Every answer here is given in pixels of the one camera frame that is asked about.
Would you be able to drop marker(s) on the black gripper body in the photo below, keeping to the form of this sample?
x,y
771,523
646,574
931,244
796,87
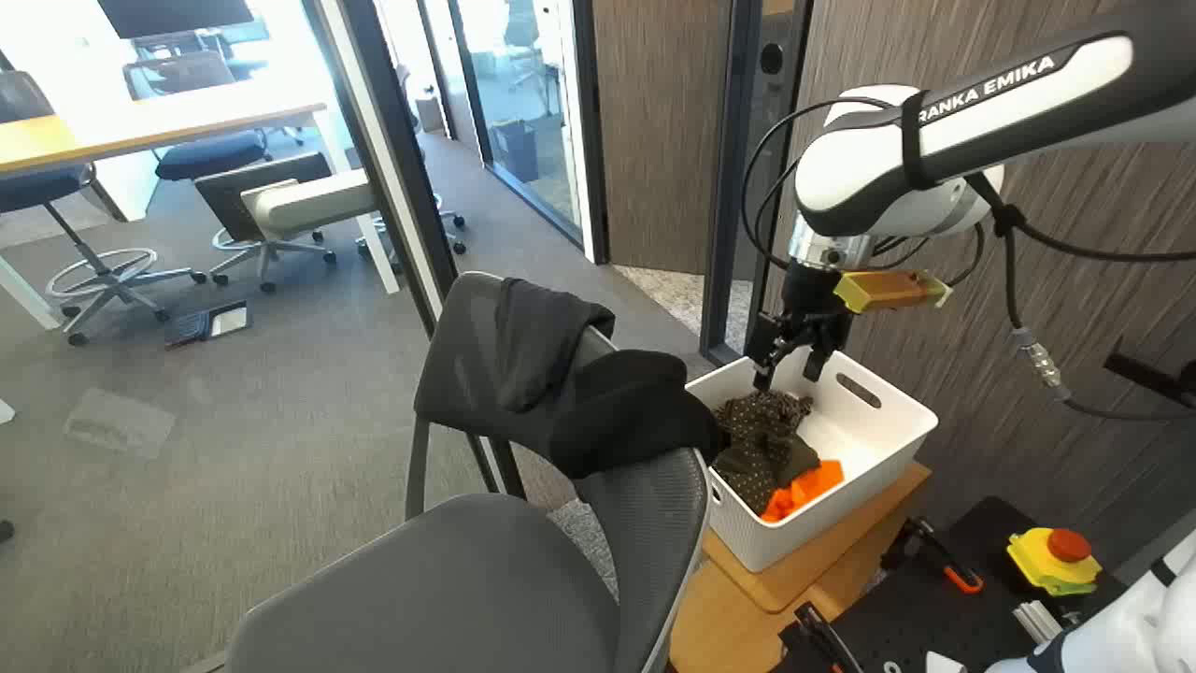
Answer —
x,y
813,315

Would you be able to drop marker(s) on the black shirt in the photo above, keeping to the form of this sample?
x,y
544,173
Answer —
x,y
533,364

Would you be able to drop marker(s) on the wooden office table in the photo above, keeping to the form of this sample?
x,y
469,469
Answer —
x,y
53,141

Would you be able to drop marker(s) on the grey mesh office chair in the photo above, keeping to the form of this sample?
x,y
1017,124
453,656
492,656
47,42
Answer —
x,y
494,586

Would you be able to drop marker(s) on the brown leopard print cloth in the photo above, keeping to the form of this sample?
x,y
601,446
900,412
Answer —
x,y
763,446

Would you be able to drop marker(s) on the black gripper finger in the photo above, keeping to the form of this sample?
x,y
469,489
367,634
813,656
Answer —
x,y
763,368
817,360

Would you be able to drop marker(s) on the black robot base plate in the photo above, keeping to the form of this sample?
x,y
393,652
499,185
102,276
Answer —
x,y
914,611

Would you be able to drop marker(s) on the orange cloth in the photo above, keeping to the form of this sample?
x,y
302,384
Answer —
x,y
802,490

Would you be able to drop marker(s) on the yellow wrist camera box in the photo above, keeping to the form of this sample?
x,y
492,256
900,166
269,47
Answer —
x,y
889,288

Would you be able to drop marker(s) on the yellow red emergency stop button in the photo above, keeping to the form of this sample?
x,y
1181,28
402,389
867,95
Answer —
x,y
1054,559

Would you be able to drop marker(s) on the black orange tool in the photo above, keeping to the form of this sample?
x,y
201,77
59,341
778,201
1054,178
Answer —
x,y
919,541

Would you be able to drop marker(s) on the wooden stool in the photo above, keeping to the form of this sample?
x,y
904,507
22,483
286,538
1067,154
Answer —
x,y
731,620

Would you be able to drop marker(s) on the white plastic basket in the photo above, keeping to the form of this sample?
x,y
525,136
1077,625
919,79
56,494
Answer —
x,y
857,422

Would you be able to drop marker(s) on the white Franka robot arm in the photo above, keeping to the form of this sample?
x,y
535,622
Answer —
x,y
925,161

